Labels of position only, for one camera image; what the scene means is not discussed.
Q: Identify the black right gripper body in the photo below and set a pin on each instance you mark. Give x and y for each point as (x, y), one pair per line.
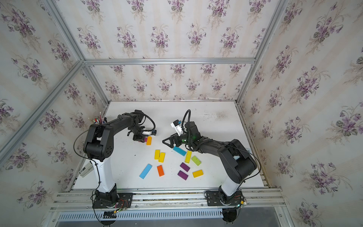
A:
(184, 139)

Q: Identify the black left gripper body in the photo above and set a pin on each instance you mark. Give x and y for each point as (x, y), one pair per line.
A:
(137, 133)

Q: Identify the orange-yellow long block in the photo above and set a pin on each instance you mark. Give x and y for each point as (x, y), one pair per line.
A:
(148, 140)

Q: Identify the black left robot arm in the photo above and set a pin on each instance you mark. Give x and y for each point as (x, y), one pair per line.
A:
(99, 145)

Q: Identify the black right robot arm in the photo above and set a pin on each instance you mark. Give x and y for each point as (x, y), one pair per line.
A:
(237, 161)

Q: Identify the teal long block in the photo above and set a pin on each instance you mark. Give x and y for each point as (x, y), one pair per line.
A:
(179, 151)

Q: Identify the yellow long block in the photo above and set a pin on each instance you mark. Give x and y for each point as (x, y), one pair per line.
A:
(188, 156)

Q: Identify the purple block upper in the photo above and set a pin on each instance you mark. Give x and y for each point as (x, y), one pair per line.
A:
(185, 167)

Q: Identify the purple block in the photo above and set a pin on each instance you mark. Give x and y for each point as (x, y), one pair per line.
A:
(185, 167)
(182, 175)

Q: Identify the lime green block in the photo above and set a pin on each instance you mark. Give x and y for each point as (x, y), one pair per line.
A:
(196, 160)

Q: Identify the light blue long block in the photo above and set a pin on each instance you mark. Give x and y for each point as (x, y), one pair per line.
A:
(145, 171)

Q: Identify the orange-red block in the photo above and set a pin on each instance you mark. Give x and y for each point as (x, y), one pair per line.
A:
(160, 170)

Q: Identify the purple block lower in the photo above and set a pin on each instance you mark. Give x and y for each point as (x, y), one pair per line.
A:
(182, 175)

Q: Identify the yellow-orange block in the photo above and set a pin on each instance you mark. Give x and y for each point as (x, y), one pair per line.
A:
(197, 173)

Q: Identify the pens in cup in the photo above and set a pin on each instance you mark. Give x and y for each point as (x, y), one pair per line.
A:
(95, 118)

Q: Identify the light blue calculator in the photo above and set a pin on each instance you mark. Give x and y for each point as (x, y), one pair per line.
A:
(245, 153)

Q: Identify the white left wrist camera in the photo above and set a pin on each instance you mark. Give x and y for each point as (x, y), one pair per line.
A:
(149, 133)

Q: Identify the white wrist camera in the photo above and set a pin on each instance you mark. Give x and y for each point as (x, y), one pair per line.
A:
(149, 133)
(177, 125)

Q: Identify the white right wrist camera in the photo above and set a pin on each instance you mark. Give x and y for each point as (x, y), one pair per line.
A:
(177, 125)

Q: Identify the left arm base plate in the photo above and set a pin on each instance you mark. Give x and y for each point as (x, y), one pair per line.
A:
(118, 200)

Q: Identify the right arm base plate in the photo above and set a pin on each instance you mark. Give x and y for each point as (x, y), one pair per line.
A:
(218, 198)

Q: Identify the aluminium front rail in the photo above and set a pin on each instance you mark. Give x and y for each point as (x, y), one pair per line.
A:
(80, 200)

